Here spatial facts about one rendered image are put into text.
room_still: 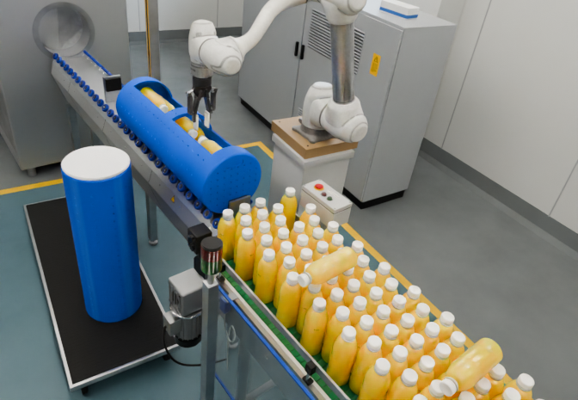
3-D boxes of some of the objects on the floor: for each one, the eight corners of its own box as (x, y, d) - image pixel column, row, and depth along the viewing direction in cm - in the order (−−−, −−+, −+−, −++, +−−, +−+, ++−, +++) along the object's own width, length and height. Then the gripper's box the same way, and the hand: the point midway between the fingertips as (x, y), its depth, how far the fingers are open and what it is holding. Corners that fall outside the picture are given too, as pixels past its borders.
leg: (155, 238, 320) (150, 160, 286) (159, 243, 316) (155, 164, 282) (147, 242, 317) (142, 162, 282) (150, 246, 313) (146, 167, 279)
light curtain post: (162, 195, 362) (151, -47, 269) (165, 199, 358) (156, -45, 266) (154, 197, 359) (141, -47, 266) (157, 201, 355) (145, -45, 262)
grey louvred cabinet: (277, 97, 545) (292, -38, 466) (405, 196, 400) (458, 24, 321) (235, 103, 519) (242, -40, 440) (355, 212, 373) (400, 27, 294)
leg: (83, 175, 373) (73, 101, 338) (86, 178, 369) (76, 105, 335) (76, 177, 369) (64, 103, 335) (79, 181, 366) (67, 107, 331)
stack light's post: (206, 456, 206) (212, 275, 146) (211, 464, 204) (219, 283, 144) (199, 461, 204) (201, 280, 144) (203, 470, 202) (208, 288, 142)
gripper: (216, 69, 194) (214, 120, 207) (177, 74, 184) (178, 128, 197) (225, 75, 189) (224, 127, 202) (186, 81, 179) (187, 136, 192)
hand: (201, 120), depth 198 cm, fingers open, 5 cm apart
